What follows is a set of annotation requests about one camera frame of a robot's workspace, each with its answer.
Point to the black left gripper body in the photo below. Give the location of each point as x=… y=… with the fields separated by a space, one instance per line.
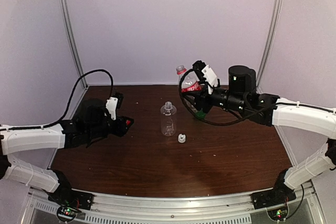
x=119 y=130

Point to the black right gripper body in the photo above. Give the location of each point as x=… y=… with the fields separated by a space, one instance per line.
x=202 y=98

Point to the green plastic bottle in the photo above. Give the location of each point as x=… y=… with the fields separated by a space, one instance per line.
x=200 y=114

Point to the clear bottle red label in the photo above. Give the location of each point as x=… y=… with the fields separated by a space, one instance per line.
x=190 y=83

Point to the large clear plastic bottle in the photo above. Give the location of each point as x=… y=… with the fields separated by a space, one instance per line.
x=168 y=119

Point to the white nozzle bottle cap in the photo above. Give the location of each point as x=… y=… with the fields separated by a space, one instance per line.
x=181 y=138

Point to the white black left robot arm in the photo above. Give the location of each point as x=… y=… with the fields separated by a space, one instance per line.
x=95 y=120

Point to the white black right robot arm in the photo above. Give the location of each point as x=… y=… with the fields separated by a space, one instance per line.
x=270 y=110

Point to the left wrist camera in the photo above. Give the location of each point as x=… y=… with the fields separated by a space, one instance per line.
x=114 y=103

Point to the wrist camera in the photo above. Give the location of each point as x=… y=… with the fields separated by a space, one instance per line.
x=114 y=103
x=206 y=75

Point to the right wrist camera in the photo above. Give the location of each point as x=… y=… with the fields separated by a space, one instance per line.
x=206 y=75

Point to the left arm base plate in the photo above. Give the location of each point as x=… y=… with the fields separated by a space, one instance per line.
x=74 y=199

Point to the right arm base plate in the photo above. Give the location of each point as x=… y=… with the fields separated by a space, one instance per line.
x=271 y=197

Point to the aluminium front rail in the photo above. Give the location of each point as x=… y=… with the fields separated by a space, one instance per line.
x=232 y=208

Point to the right aluminium frame post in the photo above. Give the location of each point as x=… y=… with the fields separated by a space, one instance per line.
x=276 y=10

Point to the aluminium frame post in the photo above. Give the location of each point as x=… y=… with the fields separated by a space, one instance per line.
x=276 y=10
x=70 y=37

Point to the left aluminium frame post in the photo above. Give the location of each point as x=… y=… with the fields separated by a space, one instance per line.
x=70 y=37

